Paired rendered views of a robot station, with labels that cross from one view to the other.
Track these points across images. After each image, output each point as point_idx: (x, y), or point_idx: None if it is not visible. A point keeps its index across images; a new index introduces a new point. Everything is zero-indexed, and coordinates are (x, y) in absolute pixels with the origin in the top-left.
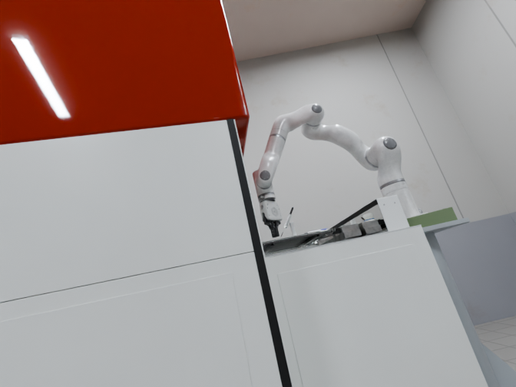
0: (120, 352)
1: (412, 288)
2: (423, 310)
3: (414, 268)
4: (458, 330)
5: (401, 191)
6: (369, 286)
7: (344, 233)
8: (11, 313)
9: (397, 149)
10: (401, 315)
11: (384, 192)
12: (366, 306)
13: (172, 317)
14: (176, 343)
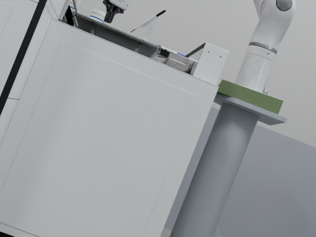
0: None
1: (165, 125)
2: (160, 145)
3: (180, 113)
4: (176, 177)
5: (258, 59)
6: (130, 100)
7: (168, 59)
8: None
9: (286, 13)
10: (138, 136)
11: (247, 50)
12: (115, 111)
13: None
14: None
